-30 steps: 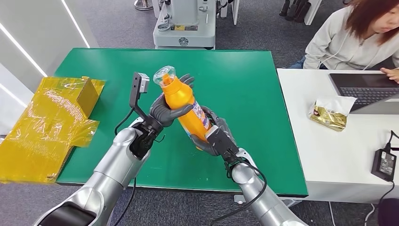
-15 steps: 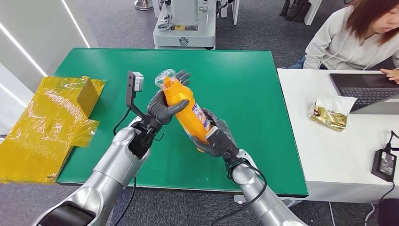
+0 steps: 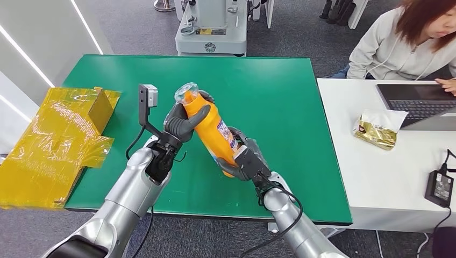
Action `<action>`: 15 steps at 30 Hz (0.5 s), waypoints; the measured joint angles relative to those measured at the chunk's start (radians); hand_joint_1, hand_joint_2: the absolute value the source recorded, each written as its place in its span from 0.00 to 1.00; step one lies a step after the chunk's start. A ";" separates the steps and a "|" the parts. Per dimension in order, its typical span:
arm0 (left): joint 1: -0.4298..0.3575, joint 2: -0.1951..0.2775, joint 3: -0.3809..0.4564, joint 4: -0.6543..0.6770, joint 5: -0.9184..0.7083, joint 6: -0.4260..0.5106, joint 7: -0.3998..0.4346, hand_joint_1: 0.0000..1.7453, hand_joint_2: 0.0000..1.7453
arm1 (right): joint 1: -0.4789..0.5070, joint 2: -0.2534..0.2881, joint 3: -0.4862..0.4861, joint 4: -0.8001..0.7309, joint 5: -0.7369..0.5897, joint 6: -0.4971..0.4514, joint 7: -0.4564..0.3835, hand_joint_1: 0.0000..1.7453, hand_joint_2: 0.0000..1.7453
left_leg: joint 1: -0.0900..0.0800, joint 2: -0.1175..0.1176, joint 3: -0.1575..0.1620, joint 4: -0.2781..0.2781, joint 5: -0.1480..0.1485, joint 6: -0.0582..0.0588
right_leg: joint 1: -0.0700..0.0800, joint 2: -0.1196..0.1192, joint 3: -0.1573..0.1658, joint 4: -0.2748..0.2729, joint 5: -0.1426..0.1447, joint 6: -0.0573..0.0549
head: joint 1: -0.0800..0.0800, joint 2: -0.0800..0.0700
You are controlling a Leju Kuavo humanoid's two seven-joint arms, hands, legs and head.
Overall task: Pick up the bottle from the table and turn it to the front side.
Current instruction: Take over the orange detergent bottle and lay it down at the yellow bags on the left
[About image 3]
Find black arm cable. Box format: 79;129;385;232
238;176;304;258
125;124;154;258

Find black power adapter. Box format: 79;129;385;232
424;170;454;209

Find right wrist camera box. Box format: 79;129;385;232
233;145;270;179

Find gold snack bag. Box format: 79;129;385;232
352;108;409;151

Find white desk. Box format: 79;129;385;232
316;77;456;234

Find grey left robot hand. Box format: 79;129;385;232
163;90;216;144

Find dark grey laptop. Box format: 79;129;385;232
375;83;456;132

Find black adapter cable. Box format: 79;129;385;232
441;148;456;174

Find seated person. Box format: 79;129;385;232
331;0;456;97

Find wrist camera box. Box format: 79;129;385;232
138;83;164;140
233;145;270;179

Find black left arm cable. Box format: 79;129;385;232
125;124;154;258

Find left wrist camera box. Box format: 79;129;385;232
138;83;164;140

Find grey white machine stand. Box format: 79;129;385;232
174;0;248;58

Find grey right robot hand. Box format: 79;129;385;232
215;126;273;182

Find black equipment pieces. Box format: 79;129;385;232
319;0;357;26

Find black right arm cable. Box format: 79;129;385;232
238;176;304;258

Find orange plastic bottle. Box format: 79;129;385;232
174;82;241;179

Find yellow film-wrapped cardboard box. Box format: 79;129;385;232
0;86;122;210

